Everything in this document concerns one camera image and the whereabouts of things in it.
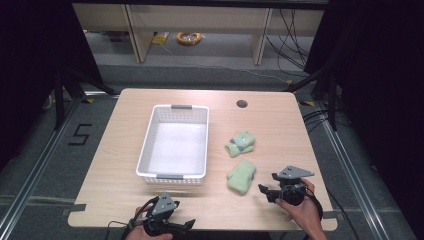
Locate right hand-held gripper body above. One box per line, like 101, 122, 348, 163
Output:
271, 165, 315, 207

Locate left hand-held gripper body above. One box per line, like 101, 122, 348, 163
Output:
143, 192, 182, 238

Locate green plush toy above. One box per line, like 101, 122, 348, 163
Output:
224, 130, 257, 158

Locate white plastic basket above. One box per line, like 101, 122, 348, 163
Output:
135, 104, 210, 185

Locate person's right hand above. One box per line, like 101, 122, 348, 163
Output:
275, 178, 326, 232

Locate person's left hand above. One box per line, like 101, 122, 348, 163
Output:
124, 205, 174, 240

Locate black metal stand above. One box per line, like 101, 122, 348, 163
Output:
53, 66, 118, 131
283, 66, 338, 132

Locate black tape floor mark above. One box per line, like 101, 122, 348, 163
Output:
67, 123, 94, 147

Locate black curtain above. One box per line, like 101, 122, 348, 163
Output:
303, 0, 424, 239
0, 0, 104, 171

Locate yellow packet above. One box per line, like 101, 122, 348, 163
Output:
151, 31, 171, 46

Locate beige wooden shelf unit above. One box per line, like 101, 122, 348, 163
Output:
72, 3, 326, 66

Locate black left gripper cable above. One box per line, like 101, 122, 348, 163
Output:
105, 196, 158, 240

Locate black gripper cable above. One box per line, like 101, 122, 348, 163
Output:
299, 184, 325, 222
105, 196, 158, 240

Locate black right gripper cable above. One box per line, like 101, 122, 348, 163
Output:
299, 184, 325, 222

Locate black floor cables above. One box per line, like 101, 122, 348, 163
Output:
300, 107, 351, 135

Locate metal floor rail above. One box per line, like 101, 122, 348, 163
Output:
314, 99, 392, 240
0, 96, 83, 234

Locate thin white floor cable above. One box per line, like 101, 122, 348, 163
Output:
159, 43, 292, 85

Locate bundle of black cables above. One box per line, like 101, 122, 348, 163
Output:
265, 8, 312, 72

